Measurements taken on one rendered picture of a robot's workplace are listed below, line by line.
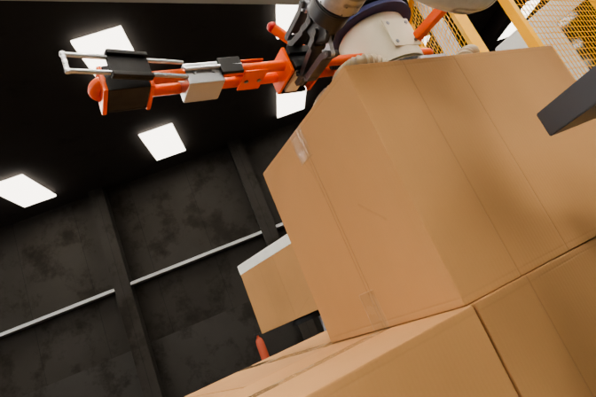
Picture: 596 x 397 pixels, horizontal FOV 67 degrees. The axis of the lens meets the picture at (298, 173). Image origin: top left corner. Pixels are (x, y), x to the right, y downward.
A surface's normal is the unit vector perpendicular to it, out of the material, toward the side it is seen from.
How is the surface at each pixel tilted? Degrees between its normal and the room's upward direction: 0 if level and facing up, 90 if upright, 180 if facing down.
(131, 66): 90
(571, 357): 90
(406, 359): 90
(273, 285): 90
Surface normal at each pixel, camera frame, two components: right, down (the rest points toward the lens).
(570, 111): -0.92, 0.35
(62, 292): 0.04, -0.33
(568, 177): 0.39, -0.44
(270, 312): -0.70, 0.07
